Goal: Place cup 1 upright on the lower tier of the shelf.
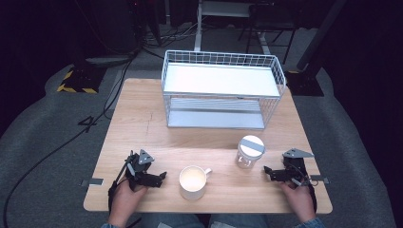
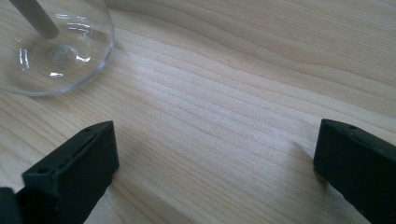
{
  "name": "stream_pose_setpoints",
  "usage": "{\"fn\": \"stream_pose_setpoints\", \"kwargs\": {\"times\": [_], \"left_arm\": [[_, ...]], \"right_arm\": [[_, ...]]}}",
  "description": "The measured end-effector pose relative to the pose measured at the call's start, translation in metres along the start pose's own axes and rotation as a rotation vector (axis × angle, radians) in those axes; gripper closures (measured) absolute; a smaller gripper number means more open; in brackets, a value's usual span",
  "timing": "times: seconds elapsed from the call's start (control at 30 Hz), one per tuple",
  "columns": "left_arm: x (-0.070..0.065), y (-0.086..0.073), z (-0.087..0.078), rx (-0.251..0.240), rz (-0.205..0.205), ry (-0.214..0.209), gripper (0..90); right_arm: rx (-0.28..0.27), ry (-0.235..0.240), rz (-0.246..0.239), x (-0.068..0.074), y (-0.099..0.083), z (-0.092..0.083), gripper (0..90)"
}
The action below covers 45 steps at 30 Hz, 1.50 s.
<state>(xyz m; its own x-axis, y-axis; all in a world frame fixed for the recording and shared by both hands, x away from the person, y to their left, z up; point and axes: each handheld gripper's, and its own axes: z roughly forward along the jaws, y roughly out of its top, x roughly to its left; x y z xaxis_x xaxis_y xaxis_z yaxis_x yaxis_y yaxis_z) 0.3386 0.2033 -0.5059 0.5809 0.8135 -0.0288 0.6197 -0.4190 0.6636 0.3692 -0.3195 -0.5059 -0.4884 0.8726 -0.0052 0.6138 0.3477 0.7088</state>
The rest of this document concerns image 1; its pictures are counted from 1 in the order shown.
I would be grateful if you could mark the grey tape piece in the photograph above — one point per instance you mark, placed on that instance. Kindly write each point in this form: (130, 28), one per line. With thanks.
(93, 182)
(319, 179)

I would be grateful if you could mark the white desk frame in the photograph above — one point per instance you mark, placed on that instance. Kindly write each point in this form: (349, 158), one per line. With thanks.
(199, 28)

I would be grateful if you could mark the person's right hand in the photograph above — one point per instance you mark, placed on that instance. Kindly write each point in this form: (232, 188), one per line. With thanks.
(297, 199)

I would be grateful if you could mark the black stand with slanted pole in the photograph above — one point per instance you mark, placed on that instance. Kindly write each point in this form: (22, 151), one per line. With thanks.
(305, 82)

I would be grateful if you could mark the white cup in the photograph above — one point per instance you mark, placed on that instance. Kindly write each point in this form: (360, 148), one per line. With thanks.
(192, 182)

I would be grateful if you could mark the black chair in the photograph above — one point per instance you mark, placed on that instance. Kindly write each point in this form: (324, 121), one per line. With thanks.
(272, 19)

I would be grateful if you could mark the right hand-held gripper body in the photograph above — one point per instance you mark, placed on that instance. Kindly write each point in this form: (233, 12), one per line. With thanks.
(294, 166)

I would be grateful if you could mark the yellow black striped base plate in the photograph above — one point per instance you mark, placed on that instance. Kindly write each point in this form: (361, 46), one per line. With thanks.
(79, 80)

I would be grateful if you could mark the glass jar with white lid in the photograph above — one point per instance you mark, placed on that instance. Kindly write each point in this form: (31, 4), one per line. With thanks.
(249, 152)

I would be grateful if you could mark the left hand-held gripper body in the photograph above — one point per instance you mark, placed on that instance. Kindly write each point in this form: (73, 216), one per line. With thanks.
(139, 166)

